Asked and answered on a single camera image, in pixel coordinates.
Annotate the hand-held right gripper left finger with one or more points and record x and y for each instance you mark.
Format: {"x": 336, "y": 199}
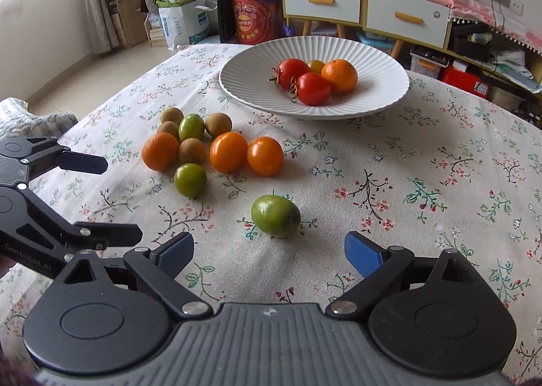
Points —
{"x": 178, "y": 247}

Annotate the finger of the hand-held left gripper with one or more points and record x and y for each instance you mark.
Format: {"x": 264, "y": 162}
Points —
{"x": 82, "y": 163}
{"x": 114, "y": 234}

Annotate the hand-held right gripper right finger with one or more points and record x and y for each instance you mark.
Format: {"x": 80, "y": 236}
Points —
{"x": 363, "y": 252}

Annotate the orange mandarin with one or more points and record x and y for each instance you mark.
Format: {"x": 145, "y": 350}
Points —
{"x": 159, "y": 151}
{"x": 340, "y": 74}

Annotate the brown longan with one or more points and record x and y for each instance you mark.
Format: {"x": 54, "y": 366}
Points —
{"x": 167, "y": 129}
{"x": 218, "y": 124}
{"x": 192, "y": 151}
{"x": 170, "y": 115}

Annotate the large dark green tomato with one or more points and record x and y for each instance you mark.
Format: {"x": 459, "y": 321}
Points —
{"x": 275, "y": 216}

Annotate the orange tomato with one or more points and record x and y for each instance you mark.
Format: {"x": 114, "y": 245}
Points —
{"x": 228, "y": 151}
{"x": 265, "y": 156}

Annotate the small green jujube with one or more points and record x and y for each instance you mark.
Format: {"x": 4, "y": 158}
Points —
{"x": 190, "y": 179}
{"x": 191, "y": 126}

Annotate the white ribbed plate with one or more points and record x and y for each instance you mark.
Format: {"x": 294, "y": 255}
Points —
{"x": 254, "y": 72}

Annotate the grey knitted rug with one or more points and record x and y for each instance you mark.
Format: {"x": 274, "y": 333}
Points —
{"x": 29, "y": 119}

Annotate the floral tablecloth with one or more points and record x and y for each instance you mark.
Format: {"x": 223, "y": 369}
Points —
{"x": 423, "y": 165}

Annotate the red tomato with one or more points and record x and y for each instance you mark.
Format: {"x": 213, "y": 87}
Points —
{"x": 293, "y": 70}
{"x": 314, "y": 89}

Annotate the white paper bag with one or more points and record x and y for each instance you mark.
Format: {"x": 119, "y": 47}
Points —
{"x": 184, "y": 24}

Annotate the small yellow tomato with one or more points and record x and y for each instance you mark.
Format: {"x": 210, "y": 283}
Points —
{"x": 316, "y": 65}

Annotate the red box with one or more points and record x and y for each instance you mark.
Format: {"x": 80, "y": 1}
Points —
{"x": 463, "y": 81}

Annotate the clear plastic storage box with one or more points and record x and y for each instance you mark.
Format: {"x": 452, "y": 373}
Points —
{"x": 425, "y": 60}

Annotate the black flat panel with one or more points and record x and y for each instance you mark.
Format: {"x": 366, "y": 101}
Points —
{"x": 223, "y": 17}

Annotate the red printed bucket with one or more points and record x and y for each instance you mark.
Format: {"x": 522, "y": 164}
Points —
{"x": 254, "y": 19}

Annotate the wooden cabinet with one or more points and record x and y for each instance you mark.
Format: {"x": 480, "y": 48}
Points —
{"x": 368, "y": 0}

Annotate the pink cloth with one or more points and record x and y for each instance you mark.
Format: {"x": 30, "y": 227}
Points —
{"x": 478, "y": 9}

